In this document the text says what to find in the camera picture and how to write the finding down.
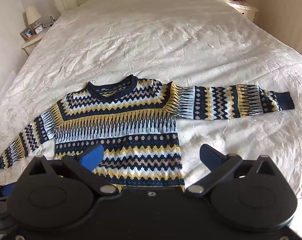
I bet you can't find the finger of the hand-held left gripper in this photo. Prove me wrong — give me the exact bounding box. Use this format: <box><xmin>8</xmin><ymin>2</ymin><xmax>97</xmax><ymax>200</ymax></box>
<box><xmin>0</xmin><ymin>183</ymin><xmax>16</xmax><ymax>201</ymax></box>

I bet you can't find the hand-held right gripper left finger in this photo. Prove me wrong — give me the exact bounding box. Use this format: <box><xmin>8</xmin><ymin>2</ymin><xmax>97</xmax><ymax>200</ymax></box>
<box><xmin>28</xmin><ymin>144</ymin><xmax>118</xmax><ymax>196</ymax></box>

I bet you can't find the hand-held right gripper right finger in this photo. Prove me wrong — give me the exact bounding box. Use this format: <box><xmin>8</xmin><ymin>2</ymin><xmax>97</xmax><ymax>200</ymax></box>
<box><xmin>185</xmin><ymin>144</ymin><xmax>279</xmax><ymax>196</ymax></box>

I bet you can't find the patterned knit sweater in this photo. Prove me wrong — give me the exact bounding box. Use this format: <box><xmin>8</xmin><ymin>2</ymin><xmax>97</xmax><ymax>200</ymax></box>
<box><xmin>0</xmin><ymin>74</ymin><xmax>295</xmax><ymax>193</ymax></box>

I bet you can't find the white embroidered bedspread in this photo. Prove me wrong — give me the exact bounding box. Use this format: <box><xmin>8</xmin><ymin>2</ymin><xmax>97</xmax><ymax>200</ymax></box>
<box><xmin>0</xmin><ymin>0</ymin><xmax>302</xmax><ymax>205</ymax></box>

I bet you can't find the cream nightstand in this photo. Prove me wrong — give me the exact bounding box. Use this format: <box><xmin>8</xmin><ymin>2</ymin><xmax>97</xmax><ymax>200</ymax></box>
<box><xmin>21</xmin><ymin>34</ymin><xmax>45</xmax><ymax>56</ymax></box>
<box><xmin>226</xmin><ymin>0</ymin><xmax>258</xmax><ymax>22</ymax></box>

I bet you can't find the white table lamp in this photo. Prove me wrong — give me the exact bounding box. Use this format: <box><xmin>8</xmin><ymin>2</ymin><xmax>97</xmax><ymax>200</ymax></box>
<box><xmin>25</xmin><ymin>5</ymin><xmax>42</xmax><ymax>28</ymax></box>

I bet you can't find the wooden picture frame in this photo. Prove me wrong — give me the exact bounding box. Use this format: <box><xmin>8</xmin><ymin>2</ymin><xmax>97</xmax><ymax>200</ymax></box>
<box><xmin>20</xmin><ymin>28</ymin><xmax>35</xmax><ymax>40</ymax></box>

